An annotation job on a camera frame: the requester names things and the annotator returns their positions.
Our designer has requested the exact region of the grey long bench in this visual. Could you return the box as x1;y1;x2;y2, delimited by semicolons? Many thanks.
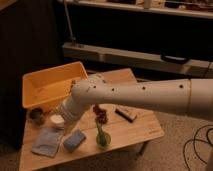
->
62;42;213;78

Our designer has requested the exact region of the green vase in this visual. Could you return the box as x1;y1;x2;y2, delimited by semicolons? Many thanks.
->
96;122;111;150

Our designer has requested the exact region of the wooden low table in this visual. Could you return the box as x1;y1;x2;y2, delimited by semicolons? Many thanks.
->
18;68;166;171

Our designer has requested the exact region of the yellow plastic tray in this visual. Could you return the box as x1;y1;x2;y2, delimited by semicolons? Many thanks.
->
22;62;88;111

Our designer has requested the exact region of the blue sponge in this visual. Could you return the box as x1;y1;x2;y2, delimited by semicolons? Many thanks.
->
63;130;86;152

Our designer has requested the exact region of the upper wall shelf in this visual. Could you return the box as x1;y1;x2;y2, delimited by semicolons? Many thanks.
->
57;0;213;19

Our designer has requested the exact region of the black handle on bench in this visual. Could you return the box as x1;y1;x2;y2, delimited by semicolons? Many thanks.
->
160;55;190;64

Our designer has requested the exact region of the grey folded cloth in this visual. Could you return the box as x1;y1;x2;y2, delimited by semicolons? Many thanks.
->
31;127;64;157

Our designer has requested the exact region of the metal stand pole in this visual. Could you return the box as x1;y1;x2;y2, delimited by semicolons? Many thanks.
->
63;0;76;45

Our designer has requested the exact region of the dried dark flower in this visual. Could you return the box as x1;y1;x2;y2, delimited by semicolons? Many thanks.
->
93;105;108;124

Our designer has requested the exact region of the black floor cable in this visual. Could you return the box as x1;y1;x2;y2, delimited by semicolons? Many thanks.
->
182;124;213;168

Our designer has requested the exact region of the black rectangular block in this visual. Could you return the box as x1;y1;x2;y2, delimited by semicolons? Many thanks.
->
115;107;137;123

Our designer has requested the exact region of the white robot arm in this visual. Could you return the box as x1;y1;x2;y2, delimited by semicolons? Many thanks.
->
58;74;213;124

